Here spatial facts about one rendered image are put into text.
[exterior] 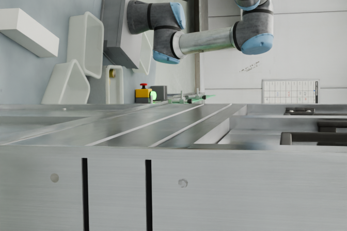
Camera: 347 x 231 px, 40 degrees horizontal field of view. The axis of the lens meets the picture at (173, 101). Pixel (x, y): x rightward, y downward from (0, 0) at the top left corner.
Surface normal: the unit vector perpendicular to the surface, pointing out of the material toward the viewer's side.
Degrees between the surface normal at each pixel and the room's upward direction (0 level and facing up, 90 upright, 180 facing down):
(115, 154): 90
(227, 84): 90
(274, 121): 90
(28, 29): 0
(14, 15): 90
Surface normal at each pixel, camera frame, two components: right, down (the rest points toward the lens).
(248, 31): -0.59, -0.14
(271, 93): -0.23, 0.05
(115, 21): -0.22, -0.28
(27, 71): 0.97, 0.00
